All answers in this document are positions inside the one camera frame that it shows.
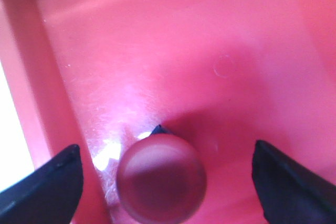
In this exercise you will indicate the red plastic tray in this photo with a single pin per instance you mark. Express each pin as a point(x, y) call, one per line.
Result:
point(220, 74)

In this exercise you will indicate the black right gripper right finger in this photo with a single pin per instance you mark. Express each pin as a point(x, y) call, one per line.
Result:
point(289, 192)

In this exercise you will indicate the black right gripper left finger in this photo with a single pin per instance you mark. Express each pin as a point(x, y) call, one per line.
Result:
point(50, 194)

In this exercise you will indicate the red mushroom push button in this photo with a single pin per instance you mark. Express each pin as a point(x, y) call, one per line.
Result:
point(161, 179)

